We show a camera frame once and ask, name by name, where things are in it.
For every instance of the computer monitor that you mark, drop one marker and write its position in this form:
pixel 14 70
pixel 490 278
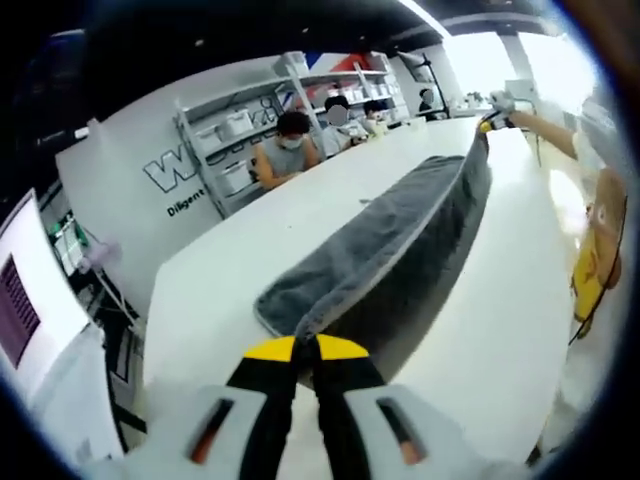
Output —
pixel 55 280

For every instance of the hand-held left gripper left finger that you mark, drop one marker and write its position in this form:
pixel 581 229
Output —
pixel 260 410

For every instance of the purple rolled mat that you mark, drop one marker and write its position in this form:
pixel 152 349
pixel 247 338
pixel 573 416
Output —
pixel 102 255

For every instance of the metal shelf rack with bins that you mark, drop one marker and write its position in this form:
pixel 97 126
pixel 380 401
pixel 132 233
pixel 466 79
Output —
pixel 235 125

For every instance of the operator in white and yellow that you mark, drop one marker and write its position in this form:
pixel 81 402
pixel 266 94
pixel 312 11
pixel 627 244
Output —
pixel 595 280

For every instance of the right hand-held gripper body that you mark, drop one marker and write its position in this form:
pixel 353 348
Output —
pixel 504 107

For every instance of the black labelled cabinet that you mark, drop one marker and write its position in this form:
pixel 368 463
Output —
pixel 125 360

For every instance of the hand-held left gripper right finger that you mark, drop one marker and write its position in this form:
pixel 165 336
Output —
pixel 360 415

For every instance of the green bottle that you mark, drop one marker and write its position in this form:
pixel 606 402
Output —
pixel 78 235

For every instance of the grey towel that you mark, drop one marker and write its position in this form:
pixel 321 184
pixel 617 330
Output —
pixel 380 250

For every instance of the long ceiling light strip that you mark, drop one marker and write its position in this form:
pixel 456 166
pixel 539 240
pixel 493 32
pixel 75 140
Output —
pixel 425 15

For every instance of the black monitor on pole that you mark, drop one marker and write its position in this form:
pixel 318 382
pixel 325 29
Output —
pixel 425 67

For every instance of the white chest device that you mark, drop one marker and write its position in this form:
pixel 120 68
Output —
pixel 597 135

